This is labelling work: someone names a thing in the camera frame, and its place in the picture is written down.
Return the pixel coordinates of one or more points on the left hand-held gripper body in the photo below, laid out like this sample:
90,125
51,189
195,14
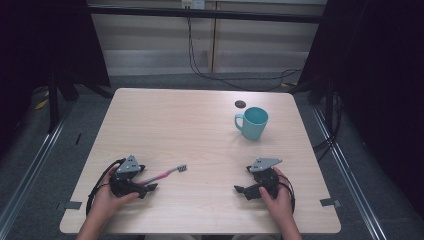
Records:
126,166

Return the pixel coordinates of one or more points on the black curtain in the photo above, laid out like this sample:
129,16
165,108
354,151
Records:
43,43
376,83

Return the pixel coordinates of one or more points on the black metal stand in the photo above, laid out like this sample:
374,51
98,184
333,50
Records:
329,100
53,100

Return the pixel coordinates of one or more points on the pink toothbrush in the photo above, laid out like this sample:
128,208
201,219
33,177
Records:
163,174

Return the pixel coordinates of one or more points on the grey tape piece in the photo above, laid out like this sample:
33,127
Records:
330,202
73,205

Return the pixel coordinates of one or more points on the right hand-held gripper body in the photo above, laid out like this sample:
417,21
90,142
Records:
265,164

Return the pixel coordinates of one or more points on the person's left hand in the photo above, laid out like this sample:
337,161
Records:
106,200

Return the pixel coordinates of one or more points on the black horizontal bar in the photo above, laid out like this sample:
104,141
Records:
200,14

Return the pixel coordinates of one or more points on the dark round disc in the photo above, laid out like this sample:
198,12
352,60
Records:
240,104

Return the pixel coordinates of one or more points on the yellow scrap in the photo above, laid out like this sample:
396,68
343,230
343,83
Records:
41,104

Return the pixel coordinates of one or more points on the person's right hand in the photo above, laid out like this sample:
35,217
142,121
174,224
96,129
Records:
281,206

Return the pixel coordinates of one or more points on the white wall socket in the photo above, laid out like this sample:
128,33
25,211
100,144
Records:
193,3

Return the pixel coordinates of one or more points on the teal mug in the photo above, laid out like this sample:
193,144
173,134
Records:
253,126

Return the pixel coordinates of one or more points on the aluminium floor rail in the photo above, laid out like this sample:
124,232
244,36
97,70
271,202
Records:
353,186
33,166

